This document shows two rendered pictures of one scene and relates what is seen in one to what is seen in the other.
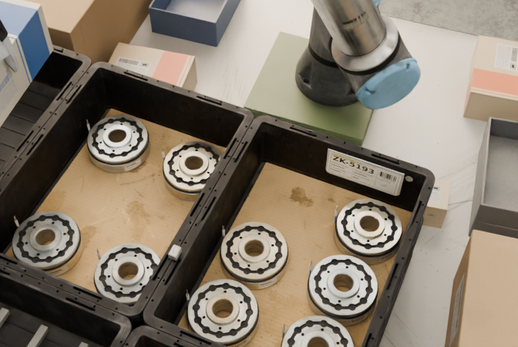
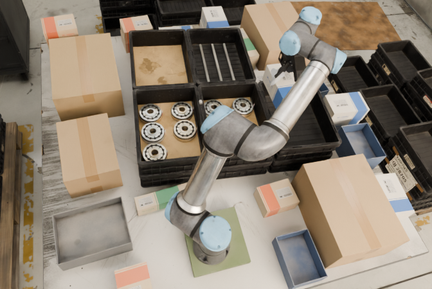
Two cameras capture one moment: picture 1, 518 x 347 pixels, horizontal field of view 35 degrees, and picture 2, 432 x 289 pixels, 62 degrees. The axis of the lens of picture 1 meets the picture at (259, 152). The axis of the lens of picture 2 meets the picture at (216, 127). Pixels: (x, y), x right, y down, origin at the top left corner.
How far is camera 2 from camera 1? 1.52 m
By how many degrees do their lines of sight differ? 68
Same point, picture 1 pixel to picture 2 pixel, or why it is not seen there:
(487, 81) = (140, 272)
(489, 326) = (103, 139)
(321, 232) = (170, 150)
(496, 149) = (124, 239)
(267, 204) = (192, 151)
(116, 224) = not seen: hidden behind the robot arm
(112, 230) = not seen: hidden behind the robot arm
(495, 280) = (105, 154)
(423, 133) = (160, 245)
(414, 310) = (132, 168)
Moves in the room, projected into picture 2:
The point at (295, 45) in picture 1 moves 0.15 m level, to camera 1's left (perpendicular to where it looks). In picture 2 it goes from (238, 255) to (267, 236)
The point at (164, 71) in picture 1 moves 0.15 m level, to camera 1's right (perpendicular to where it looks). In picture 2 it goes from (271, 198) to (244, 214)
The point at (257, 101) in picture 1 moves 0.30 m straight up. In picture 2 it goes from (231, 212) to (243, 181)
